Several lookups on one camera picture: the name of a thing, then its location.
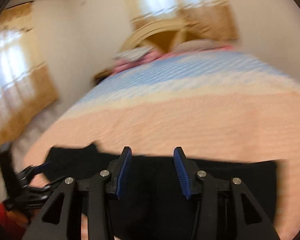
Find polka dot bed blanket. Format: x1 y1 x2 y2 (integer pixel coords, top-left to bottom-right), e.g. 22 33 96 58
22 50 300 240

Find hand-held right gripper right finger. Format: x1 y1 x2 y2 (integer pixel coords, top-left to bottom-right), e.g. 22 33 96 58
173 147 282 240

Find striped pillow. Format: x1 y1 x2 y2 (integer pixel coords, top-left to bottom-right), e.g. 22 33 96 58
175 39 228 53

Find pink folded cloth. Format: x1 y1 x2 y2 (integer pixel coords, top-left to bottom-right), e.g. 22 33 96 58
112 52 165 73

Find beige floral curtain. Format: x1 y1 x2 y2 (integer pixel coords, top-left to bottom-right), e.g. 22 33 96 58
0 2 58 172
122 0 238 40

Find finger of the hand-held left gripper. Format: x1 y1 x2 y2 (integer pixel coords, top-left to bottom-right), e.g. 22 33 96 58
24 162 50 178
32 177 68 194

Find grey patterned pillow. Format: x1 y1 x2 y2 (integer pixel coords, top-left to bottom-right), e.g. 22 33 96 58
114 49 150 62

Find cream wooden headboard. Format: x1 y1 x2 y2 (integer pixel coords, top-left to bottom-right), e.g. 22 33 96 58
120 21 188 54

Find brown patterned bag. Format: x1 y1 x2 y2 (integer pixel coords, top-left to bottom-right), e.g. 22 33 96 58
94 69 115 83

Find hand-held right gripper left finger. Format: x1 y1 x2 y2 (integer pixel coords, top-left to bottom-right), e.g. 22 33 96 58
22 146 132 240

